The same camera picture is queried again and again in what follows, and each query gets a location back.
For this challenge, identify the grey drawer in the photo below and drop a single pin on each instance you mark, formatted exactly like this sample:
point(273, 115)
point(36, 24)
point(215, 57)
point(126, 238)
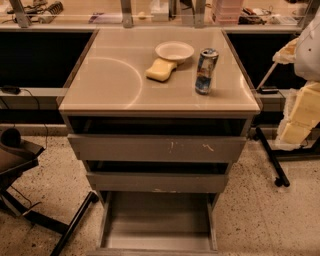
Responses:
point(139, 139)
point(156, 224)
point(158, 177)

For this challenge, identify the black stand right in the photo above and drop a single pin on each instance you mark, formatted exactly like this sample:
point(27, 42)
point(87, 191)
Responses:
point(275, 156)

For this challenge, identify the grey drawer cabinet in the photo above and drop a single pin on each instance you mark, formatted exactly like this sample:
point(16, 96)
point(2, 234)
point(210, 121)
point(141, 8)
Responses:
point(111, 81)

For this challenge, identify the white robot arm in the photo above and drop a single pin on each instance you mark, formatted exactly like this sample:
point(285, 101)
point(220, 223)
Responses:
point(307, 63)

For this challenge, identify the white pole with tip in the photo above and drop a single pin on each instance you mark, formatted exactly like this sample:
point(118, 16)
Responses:
point(269, 72)

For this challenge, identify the white tissue box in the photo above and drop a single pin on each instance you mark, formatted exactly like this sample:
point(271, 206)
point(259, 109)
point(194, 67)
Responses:
point(159, 11)

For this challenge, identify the blue silver drink can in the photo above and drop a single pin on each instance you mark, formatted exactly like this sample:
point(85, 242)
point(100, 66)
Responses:
point(206, 64)

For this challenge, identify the black power adapter left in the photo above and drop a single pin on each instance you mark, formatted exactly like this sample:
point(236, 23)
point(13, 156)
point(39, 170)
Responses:
point(11, 90)

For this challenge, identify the pink storage box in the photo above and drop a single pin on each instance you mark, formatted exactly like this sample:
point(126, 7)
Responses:
point(226, 12)

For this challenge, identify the black stand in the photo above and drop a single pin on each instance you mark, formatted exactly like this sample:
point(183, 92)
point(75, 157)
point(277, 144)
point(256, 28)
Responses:
point(16, 157)
point(275, 156)

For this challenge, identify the yellow sponge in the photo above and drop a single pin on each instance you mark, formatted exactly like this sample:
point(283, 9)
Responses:
point(161, 69)

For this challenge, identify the white paper bowl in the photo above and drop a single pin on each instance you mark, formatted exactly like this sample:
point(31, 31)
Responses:
point(174, 51)

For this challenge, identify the black stand left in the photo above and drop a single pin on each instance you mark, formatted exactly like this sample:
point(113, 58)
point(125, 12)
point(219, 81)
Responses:
point(16, 157)

